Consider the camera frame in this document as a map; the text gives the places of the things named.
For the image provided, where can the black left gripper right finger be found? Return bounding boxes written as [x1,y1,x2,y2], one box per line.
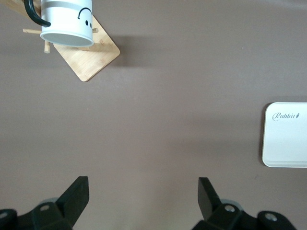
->
[191,177,297,230]

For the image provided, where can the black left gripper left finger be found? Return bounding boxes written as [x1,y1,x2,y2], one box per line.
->
[0,176,90,230]

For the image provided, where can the white smiley mug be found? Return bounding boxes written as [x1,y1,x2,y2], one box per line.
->
[24,0,94,47]

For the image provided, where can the wooden cup rack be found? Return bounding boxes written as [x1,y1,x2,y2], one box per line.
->
[11,0,120,82]

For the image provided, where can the beige plastic tray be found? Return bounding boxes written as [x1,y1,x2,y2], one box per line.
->
[261,102,307,168]

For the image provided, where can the brown table cover sheet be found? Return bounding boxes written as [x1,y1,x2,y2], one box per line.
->
[0,0,307,230]

